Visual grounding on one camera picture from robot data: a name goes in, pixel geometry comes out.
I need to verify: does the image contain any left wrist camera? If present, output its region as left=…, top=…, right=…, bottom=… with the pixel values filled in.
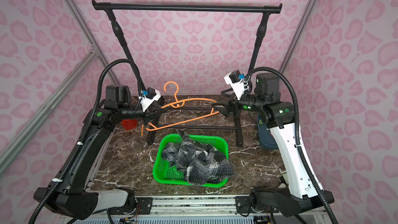
left=138, top=87, right=161, bottom=112

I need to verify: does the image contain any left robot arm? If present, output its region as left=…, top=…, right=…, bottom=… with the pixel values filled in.
left=29, top=59, right=165, bottom=224

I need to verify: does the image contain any black clothes rack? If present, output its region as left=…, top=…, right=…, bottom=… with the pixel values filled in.
left=91, top=0, right=283, bottom=147

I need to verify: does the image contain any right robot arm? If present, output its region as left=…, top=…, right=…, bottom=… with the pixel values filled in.
left=213, top=67, right=338, bottom=224

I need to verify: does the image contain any black white plaid shirt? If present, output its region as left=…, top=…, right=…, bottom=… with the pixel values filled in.
left=160, top=130, right=235, bottom=186

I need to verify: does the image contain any green plastic basket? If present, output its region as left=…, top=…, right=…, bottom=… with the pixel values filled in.
left=152, top=134, right=229, bottom=188

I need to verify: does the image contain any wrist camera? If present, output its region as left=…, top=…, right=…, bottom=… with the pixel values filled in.
left=224, top=70, right=249, bottom=100
left=138, top=87, right=161, bottom=112

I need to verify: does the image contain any red pen holder cup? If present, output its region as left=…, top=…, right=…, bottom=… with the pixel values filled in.
left=121, top=119, right=138, bottom=131

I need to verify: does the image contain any orange plastic hanger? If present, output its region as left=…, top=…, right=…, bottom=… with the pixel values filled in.
left=146, top=81, right=219, bottom=132

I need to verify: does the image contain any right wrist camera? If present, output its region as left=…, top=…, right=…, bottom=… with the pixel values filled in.
left=224, top=70, right=249, bottom=100

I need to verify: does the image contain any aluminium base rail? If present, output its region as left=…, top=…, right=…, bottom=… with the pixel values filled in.
left=74, top=194, right=330, bottom=224

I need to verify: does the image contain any teal plastic tray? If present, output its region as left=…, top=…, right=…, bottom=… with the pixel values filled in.
left=257, top=114, right=278, bottom=150

